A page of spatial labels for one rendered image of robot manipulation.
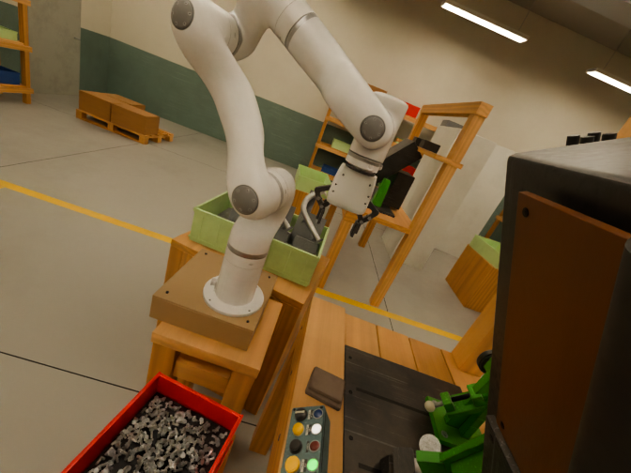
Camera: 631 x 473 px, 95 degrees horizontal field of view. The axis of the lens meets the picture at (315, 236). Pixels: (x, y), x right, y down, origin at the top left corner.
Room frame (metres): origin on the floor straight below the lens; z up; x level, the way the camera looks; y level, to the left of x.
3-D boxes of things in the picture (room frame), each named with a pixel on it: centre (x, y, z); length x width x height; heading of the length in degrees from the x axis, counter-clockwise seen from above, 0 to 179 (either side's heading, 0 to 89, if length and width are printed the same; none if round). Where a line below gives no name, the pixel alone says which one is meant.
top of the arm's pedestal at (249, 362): (0.74, 0.17, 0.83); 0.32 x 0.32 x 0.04; 3
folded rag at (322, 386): (0.57, -0.18, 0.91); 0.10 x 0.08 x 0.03; 83
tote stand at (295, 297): (1.34, 0.24, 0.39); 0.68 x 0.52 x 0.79; 83
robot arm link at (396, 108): (0.70, -0.04, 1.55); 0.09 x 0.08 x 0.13; 172
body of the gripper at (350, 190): (0.70, -0.04, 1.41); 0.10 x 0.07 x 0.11; 93
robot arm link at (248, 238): (0.77, 0.17, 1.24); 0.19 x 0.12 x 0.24; 172
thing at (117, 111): (4.92, 3.80, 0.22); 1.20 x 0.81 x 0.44; 91
